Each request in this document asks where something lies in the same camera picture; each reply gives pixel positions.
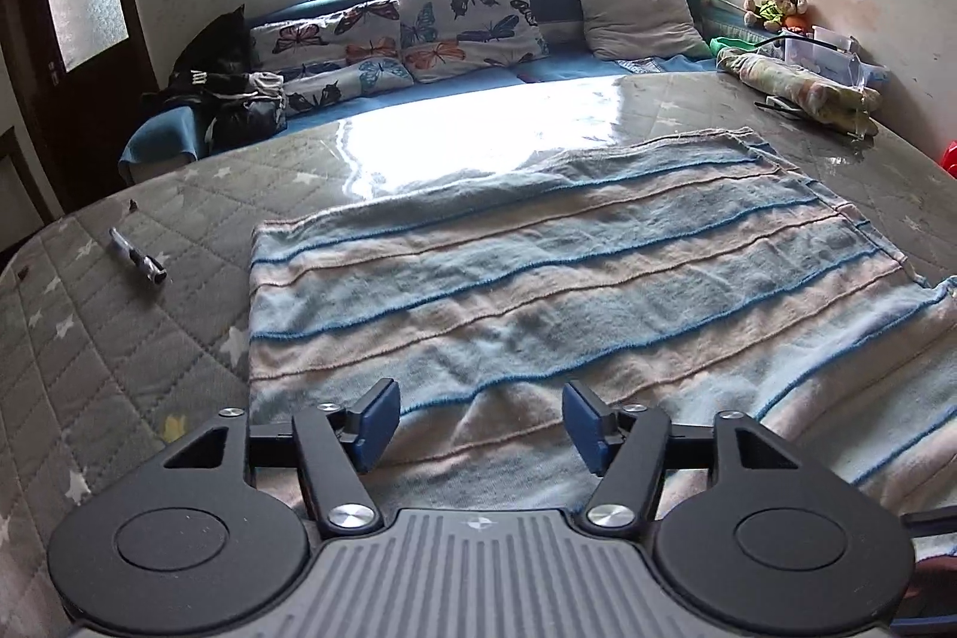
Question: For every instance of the plain grey pillow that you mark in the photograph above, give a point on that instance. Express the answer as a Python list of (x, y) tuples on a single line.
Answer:
[(643, 17)]

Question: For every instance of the blue pink striped towel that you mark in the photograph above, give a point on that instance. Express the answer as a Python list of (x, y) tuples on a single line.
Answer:
[(523, 279)]

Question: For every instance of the small butterfly print pillow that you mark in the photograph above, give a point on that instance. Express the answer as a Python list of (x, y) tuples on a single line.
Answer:
[(351, 81)]

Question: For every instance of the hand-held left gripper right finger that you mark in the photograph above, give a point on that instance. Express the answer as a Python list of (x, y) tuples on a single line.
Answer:
[(587, 421)]

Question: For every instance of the brown plush toy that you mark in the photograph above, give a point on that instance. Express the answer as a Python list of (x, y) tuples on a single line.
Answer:
[(777, 10)]

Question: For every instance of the black bag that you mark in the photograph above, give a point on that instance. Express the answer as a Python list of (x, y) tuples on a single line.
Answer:
[(213, 77)]

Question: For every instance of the red thing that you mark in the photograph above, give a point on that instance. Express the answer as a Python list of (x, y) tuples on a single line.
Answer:
[(951, 158)]

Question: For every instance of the long butterfly print pillow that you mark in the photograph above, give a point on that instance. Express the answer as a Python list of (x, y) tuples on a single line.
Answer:
[(321, 36)]

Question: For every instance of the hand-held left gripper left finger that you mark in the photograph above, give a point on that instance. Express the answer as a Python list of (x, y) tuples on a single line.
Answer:
[(377, 417)]

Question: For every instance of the dark wooden door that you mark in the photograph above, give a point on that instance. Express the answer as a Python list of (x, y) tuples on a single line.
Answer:
[(75, 32)]

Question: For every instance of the clear plastic container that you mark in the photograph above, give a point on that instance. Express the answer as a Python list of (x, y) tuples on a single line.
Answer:
[(822, 56)]

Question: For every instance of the small metal tool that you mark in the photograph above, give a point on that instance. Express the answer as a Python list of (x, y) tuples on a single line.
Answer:
[(138, 257)]

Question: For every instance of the rolled floral cloth bundle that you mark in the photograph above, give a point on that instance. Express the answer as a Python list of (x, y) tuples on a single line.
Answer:
[(800, 85)]

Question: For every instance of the large butterfly print pillow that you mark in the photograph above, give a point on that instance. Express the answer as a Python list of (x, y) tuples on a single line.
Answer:
[(471, 21)]

